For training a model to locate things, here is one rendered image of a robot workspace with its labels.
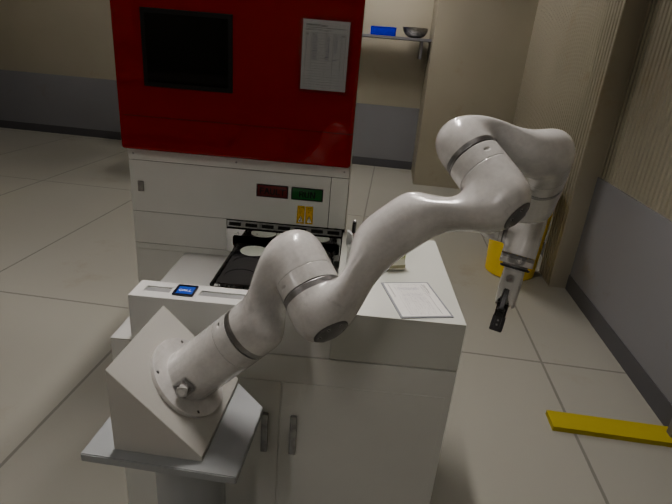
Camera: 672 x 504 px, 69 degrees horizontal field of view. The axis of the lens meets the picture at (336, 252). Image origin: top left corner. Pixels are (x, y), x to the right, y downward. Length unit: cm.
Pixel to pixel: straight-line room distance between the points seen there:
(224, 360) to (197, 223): 101
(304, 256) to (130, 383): 42
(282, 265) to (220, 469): 43
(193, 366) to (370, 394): 57
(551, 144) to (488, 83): 576
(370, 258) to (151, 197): 125
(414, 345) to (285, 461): 56
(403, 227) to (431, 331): 51
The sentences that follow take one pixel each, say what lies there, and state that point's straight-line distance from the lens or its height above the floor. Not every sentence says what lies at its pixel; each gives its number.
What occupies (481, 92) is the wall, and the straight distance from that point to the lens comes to 672.
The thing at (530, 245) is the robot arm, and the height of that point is 119.
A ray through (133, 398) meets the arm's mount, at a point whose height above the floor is 96.
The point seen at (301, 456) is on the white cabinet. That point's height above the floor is 47.
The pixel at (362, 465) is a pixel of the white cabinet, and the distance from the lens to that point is 162.
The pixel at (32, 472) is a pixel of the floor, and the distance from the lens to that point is 240.
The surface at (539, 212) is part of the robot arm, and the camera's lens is 116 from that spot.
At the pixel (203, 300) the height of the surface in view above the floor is 96.
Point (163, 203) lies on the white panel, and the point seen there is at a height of 101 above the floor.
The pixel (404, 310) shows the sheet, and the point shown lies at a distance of 135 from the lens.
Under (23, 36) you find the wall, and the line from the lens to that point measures 941.
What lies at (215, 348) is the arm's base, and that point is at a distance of 103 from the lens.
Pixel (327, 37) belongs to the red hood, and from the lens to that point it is 172.
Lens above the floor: 160
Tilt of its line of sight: 22 degrees down
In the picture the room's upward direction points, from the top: 5 degrees clockwise
